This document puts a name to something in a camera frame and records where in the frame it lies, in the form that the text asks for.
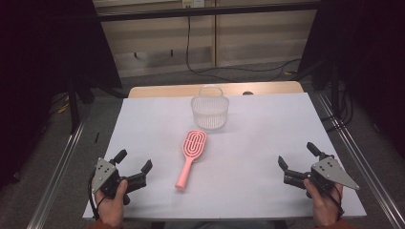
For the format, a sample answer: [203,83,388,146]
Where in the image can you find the pink hairbrush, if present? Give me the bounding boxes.
[174,129,208,192]

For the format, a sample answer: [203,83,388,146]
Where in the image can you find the long black floor cable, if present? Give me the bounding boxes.
[185,14,302,83]

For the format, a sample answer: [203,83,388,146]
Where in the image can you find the metal floor rail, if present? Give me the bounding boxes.
[317,93,405,229]
[26,118,86,229]

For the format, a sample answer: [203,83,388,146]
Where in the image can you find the person's right hand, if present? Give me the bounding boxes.
[303,177,345,221]

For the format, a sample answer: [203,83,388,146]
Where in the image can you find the hand-held gripper cable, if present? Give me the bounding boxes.
[316,182,346,221]
[87,171,106,221]

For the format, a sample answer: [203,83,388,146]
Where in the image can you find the white wall socket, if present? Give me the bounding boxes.
[181,0,205,10]

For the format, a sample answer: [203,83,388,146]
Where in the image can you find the black curtain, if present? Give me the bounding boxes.
[0,0,124,192]
[298,0,405,157]

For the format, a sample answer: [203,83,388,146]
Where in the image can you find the black horizontal bar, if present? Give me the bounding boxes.
[96,2,320,23]

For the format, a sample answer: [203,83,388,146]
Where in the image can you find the white plastic basket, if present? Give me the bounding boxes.
[190,84,230,131]

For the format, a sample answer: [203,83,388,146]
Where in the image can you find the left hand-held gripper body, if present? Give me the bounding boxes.
[91,156,148,198]

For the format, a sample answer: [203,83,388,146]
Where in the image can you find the left hand-held gripper cable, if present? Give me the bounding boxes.
[87,171,106,221]

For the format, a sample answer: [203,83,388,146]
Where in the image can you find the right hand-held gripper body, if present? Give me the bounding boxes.
[283,152,361,192]

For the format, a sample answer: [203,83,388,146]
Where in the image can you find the bundle of black floor cables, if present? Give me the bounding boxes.
[320,85,355,132]

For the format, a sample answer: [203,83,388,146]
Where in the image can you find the right hand-held gripper cable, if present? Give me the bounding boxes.
[316,182,346,221]

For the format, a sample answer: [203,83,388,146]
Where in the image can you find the person's left hand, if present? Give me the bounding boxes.
[95,178,129,221]

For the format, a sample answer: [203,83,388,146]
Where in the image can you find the black stand leg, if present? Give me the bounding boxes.
[330,62,341,119]
[67,75,81,134]

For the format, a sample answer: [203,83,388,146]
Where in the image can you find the white table sheet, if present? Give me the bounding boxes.
[82,92,368,221]

